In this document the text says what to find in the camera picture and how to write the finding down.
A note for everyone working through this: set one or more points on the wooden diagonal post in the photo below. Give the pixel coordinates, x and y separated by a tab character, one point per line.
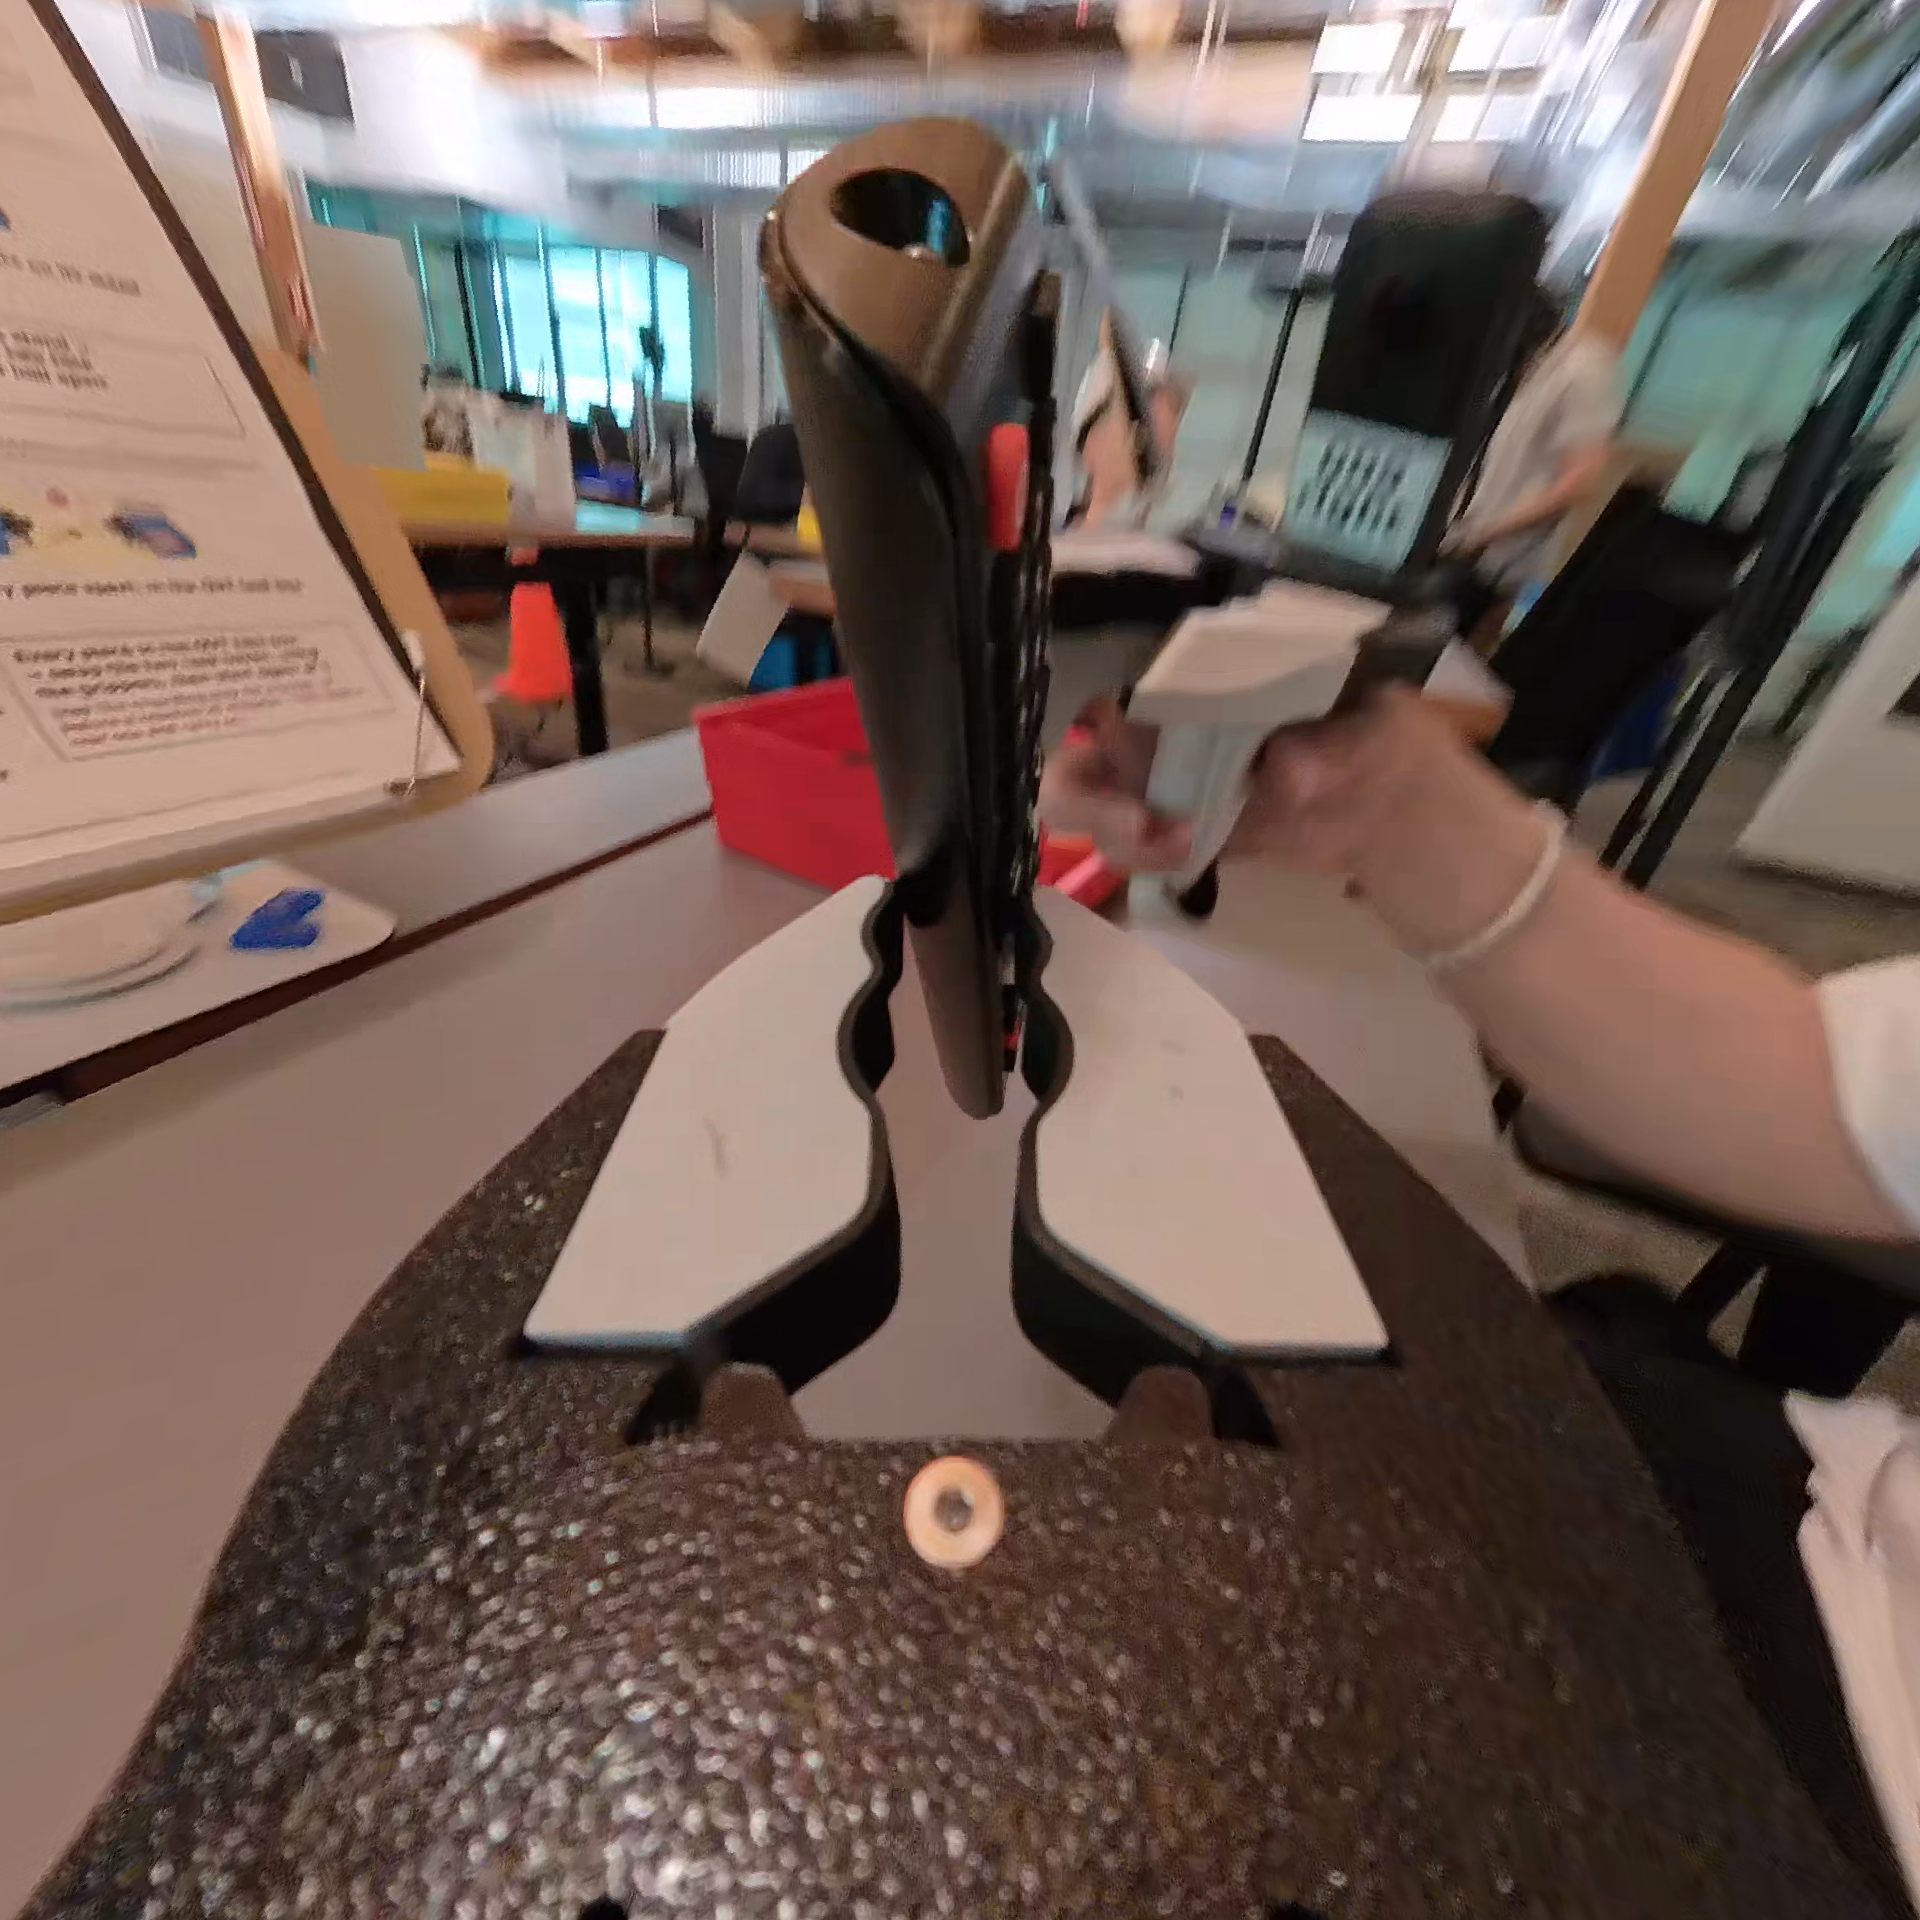
1668	153

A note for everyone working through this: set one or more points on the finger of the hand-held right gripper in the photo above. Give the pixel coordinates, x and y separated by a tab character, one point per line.
1260	661

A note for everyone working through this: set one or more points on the small blue plastic piece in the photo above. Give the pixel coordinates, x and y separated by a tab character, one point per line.
278	919

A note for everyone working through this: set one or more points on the wood-edged work table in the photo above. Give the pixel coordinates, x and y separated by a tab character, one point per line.
573	527

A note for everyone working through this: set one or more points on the orange traffic cone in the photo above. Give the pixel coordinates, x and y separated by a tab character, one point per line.
535	645

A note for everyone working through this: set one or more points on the black remote control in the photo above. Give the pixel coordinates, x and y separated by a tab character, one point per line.
901	540

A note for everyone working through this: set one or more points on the red plastic bin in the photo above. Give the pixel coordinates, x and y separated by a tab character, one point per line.
796	797

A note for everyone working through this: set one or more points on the person's right forearm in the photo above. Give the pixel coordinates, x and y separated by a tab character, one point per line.
1682	1036

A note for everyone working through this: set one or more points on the white round disc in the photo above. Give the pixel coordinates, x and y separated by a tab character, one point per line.
93	947

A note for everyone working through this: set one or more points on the stack of yellow bins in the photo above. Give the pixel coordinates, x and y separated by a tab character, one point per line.
444	491

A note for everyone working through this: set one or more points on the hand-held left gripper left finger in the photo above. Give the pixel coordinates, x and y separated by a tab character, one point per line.
708	1188

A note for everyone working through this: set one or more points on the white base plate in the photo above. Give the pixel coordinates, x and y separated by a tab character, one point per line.
182	1007

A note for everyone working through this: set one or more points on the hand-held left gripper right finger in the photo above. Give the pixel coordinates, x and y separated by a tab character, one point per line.
1202	1188

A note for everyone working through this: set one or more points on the printed instruction sheet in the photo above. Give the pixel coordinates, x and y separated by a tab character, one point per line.
153	451

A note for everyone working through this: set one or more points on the person's right hand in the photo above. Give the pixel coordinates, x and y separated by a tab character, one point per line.
1395	812

